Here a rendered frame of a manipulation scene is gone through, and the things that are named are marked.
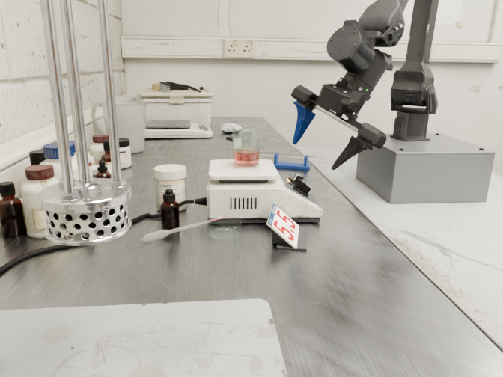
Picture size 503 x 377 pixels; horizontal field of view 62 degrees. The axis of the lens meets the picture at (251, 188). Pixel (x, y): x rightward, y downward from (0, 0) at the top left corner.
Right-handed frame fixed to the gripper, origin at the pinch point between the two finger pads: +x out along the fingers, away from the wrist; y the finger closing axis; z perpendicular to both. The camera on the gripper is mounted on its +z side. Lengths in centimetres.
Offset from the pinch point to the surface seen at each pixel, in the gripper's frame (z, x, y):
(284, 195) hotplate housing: 8.8, 10.7, 2.8
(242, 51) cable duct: -96, -11, -95
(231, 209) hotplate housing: 12.9, 17.1, -2.4
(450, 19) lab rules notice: -155, -78, -35
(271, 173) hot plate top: 9.5, 8.8, -1.1
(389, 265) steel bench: 12.9, 9.1, 23.2
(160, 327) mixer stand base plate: 40.0, 22.7, 11.1
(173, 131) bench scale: -43, 27, -67
